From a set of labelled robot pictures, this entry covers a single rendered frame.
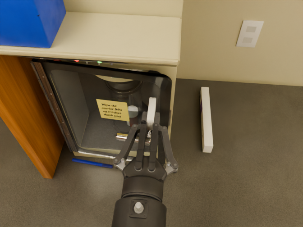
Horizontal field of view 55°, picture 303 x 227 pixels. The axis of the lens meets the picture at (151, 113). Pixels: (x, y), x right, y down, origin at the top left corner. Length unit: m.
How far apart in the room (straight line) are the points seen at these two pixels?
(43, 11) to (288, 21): 0.86
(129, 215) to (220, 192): 0.53
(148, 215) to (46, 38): 0.32
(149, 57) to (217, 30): 0.67
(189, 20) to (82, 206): 0.72
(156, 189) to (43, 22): 0.33
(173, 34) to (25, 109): 0.45
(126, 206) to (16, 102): 0.39
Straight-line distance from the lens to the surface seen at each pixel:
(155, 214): 0.50
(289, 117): 1.21
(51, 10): 0.51
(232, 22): 1.10
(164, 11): 0.55
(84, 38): 0.51
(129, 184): 0.53
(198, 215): 0.93
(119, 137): 0.73
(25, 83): 0.79
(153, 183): 0.52
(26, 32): 0.50
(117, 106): 0.71
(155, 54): 0.47
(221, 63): 1.22
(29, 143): 0.83
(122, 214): 0.50
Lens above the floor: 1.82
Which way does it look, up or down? 53 degrees down
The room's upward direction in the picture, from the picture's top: straight up
